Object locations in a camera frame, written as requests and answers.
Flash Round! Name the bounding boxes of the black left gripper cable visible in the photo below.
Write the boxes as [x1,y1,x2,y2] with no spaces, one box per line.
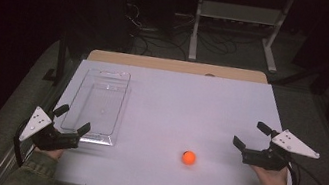
[8,118,32,168]

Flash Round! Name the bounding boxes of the person's left hand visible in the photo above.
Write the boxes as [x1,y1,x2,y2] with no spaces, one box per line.
[32,144,66,163]

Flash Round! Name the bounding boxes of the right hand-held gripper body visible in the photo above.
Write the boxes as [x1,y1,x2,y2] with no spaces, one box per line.
[240,122,325,179]

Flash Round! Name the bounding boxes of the wooden table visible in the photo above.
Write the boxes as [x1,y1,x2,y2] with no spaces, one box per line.
[86,42,270,91]

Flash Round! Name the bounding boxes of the short black cable loop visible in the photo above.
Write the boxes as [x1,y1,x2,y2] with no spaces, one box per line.
[284,162,304,185]

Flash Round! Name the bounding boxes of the white metal stand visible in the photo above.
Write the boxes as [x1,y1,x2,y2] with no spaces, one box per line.
[185,0,294,76]

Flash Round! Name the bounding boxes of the white board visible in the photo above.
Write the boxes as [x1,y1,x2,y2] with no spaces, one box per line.
[42,50,327,185]

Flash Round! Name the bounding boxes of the bundle of floor cables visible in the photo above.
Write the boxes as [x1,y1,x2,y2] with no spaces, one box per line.
[118,0,244,72]

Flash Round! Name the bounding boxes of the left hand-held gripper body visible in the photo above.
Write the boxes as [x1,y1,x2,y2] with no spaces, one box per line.
[17,104,85,157]

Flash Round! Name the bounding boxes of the clear plastic tray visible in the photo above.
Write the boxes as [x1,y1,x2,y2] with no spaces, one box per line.
[57,63,135,150]

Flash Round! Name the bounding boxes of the orange ball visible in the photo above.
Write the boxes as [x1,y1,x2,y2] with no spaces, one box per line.
[180,149,198,167]

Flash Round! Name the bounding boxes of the person's right hand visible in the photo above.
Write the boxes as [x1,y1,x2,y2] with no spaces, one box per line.
[247,161,292,185]

